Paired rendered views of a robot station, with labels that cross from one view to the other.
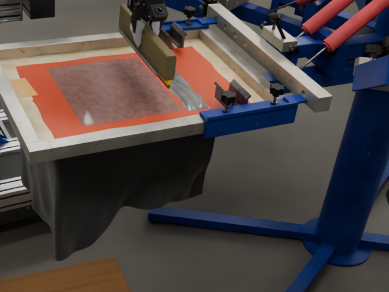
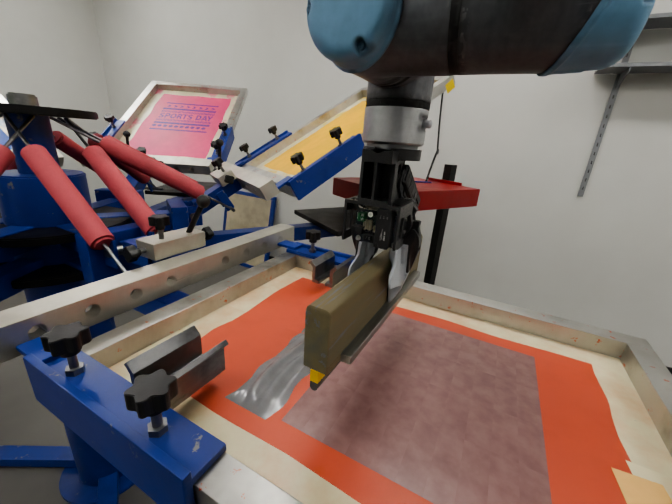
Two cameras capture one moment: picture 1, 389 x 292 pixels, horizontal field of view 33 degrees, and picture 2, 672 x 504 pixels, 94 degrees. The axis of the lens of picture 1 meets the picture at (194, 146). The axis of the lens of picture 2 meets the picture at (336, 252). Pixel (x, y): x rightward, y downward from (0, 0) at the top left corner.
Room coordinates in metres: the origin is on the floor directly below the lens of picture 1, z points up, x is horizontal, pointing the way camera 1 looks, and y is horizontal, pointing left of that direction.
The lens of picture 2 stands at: (2.05, 0.51, 1.30)
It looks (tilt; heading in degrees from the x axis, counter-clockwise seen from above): 20 degrees down; 238
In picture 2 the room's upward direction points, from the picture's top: 4 degrees clockwise
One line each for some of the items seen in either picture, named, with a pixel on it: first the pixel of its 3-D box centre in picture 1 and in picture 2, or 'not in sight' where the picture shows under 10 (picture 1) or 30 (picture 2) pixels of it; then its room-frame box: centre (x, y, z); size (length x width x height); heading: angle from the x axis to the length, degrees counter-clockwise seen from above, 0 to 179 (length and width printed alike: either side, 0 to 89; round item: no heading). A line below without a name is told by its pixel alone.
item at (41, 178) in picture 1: (38, 162); not in sight; (1.59, 0.46, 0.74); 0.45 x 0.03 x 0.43; 31
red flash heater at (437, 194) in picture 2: not in sight; (404, 191); (0.87, -0.73, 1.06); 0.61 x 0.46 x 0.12; 1
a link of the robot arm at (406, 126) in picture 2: not in sight; (396, 130); (1.78, 0.20, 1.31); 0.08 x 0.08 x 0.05
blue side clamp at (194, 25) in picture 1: (167, 33); (117, 415); (2.11, 0.15, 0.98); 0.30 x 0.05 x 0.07; 121
